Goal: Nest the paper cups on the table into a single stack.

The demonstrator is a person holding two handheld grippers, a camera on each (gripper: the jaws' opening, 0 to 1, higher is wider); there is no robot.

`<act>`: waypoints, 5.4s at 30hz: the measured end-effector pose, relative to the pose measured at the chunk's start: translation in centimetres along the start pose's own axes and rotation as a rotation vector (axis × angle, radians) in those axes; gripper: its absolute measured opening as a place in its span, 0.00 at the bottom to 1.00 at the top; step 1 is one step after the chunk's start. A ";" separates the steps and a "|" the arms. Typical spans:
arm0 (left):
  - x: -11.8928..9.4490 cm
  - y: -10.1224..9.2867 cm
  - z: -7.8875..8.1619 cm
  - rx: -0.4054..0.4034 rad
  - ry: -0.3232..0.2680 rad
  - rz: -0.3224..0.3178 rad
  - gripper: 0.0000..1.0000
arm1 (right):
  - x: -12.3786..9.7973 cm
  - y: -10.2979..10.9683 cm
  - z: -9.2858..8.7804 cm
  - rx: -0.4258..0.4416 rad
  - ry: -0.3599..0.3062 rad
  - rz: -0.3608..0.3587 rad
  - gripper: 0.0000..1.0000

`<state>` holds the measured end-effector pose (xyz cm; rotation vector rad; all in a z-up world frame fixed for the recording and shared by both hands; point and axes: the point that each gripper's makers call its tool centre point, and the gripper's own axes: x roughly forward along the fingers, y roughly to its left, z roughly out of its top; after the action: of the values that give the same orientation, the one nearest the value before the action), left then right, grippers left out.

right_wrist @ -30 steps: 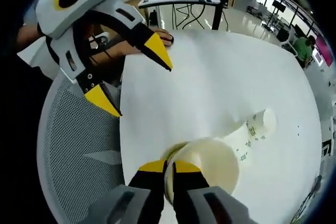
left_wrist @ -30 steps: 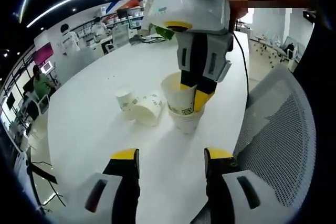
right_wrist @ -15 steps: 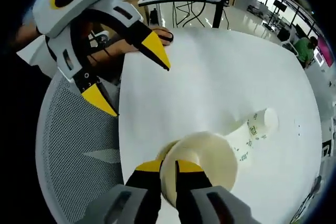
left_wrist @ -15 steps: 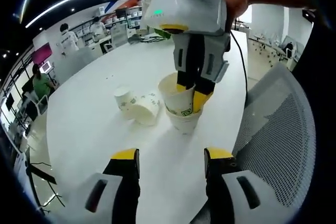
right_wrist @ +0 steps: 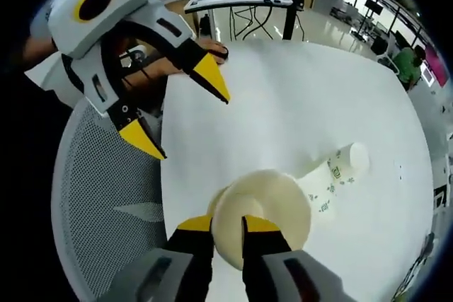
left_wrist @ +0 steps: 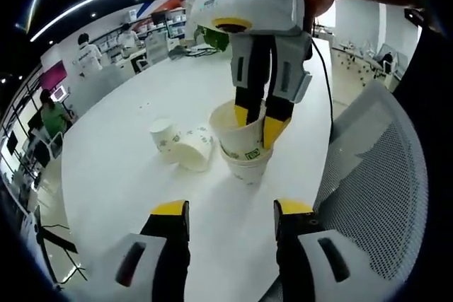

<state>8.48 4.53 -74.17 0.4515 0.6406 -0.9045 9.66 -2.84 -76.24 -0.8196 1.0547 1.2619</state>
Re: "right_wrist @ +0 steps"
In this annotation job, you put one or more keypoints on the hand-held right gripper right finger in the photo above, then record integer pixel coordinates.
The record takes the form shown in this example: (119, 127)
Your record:
(269, 266)

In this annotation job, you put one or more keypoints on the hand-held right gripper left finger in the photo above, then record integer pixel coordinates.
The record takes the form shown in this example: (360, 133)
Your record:
(184, 266)

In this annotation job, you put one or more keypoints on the black computer mouse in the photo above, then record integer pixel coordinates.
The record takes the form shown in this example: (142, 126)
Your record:
(223, 56)

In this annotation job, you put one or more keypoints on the grey mesh office chair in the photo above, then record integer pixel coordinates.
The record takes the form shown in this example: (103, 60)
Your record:
(106, 181)

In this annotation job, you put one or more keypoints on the black monitor on stand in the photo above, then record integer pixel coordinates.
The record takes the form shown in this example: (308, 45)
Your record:
(373, 5)

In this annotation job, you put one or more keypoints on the white office chair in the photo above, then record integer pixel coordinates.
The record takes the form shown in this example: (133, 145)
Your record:
(387, 61)

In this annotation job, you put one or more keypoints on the small white monitor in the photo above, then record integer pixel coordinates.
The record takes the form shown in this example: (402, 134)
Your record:
(429, 76)

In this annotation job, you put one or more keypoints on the pink display screen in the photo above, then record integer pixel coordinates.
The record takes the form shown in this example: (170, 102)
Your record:
(439, 66)

